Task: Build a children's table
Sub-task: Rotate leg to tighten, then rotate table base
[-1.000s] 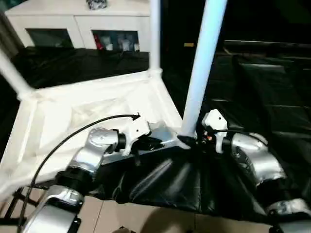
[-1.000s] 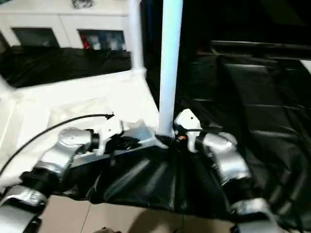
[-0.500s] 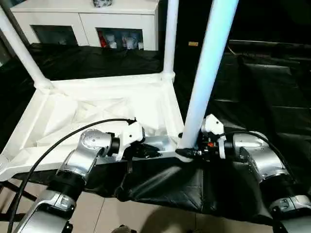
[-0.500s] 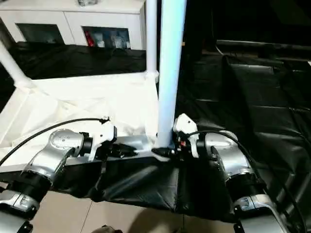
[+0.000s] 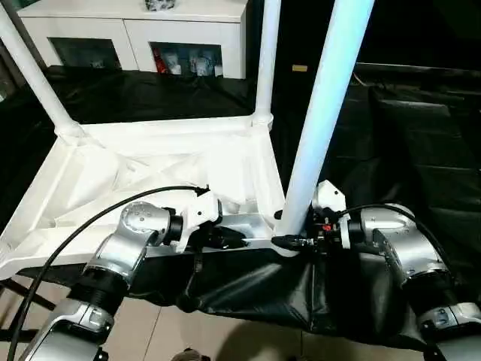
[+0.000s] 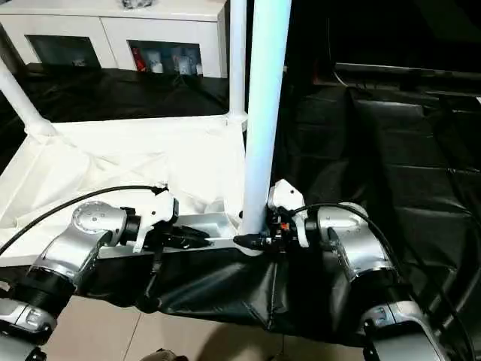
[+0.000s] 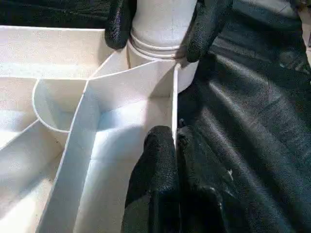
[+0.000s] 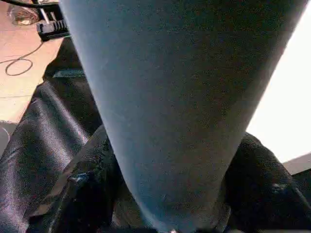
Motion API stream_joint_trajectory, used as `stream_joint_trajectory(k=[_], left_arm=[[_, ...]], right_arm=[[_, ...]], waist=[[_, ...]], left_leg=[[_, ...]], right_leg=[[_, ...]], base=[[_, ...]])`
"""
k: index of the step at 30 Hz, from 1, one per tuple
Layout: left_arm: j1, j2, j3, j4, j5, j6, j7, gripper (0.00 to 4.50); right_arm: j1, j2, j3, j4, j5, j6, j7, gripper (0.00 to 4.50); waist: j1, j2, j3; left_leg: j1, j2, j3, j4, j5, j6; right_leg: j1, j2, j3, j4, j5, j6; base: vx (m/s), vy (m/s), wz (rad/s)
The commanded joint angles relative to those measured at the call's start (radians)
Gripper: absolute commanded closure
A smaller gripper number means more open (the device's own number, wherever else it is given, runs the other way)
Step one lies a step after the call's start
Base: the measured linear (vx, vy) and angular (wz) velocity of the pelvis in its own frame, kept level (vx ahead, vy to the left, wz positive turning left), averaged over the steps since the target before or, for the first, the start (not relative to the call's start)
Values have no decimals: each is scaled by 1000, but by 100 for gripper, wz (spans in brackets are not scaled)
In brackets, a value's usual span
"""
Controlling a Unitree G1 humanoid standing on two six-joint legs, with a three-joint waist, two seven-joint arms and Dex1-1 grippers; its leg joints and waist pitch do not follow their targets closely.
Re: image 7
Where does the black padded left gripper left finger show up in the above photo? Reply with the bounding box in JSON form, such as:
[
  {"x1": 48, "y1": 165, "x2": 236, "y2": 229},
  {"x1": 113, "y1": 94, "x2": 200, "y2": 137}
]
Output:
[{"x1": 121, "y1": 125, "x2": 179, "y2": 233}]

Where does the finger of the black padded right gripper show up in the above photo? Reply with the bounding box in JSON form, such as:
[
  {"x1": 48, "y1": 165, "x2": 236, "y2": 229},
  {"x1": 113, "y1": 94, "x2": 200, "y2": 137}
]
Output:
[
  {"x1": 104, "y1": 0, "x2": 138, "y2": 50},
  {"x1": 186, "y1": 0, "x2": 235, "y2": 64}
]

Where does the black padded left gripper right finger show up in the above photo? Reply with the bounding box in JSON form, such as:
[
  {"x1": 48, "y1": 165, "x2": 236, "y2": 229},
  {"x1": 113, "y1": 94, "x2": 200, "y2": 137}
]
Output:
[{"x1": 175, "y1": 120, "x2": 253, "y2": 233}]

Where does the white plastic table leg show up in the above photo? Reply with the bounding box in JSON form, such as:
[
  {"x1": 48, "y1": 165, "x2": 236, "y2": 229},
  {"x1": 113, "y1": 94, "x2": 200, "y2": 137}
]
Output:
[{"x1": 127, "y1": 0, "x2": 199, "y2": 61}]

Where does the white plastic table top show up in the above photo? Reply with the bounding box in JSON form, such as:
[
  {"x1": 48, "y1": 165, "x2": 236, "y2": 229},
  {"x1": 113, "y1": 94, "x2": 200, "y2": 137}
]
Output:
[{"x1": 0, "y1": 24, "x2": 200, "y2": 233}]

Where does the black work mat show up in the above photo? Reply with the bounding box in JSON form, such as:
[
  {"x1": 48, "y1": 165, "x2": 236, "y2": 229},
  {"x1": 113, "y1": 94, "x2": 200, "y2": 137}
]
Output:
[{"x1": 0, "y1": 0, "x2": 311, "y2": 233}]

